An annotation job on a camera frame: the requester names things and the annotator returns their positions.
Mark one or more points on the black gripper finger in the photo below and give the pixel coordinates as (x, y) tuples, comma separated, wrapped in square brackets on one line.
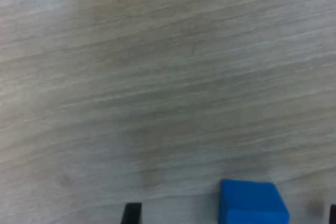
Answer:
[(333, 214), (132, 213)]

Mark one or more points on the blue cube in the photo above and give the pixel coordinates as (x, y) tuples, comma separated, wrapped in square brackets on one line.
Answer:
[(249, 200)]

